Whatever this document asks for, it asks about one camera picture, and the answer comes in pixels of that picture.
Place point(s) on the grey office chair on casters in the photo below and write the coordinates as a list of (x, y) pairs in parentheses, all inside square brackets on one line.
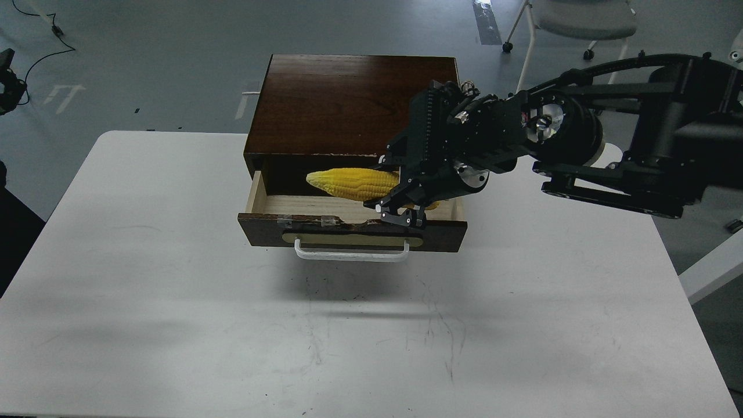
[(587, 20)]

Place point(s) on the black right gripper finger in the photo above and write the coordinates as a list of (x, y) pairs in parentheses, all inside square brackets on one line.
[(413, 218), (391, 195)]

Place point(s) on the yellow toy corn cob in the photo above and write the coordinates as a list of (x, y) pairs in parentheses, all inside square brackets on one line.
[(355, 184)]

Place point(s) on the white table leg frame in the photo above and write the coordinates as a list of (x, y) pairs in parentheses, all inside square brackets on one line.
[(714, 270)]

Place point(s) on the dark brown wooden cabinet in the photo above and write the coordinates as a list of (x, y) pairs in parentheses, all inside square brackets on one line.
[(317, 112)]

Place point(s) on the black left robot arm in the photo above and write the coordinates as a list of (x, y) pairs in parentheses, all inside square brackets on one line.
[(13, 88)]

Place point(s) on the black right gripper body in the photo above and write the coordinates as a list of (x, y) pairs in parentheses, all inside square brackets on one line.
[(453, 139)]

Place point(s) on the wooden drawer with white handle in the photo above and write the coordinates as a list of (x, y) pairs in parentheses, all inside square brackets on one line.
[(283, 207)]

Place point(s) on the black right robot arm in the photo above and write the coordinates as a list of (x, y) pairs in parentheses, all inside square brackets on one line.
[(645, 134)]

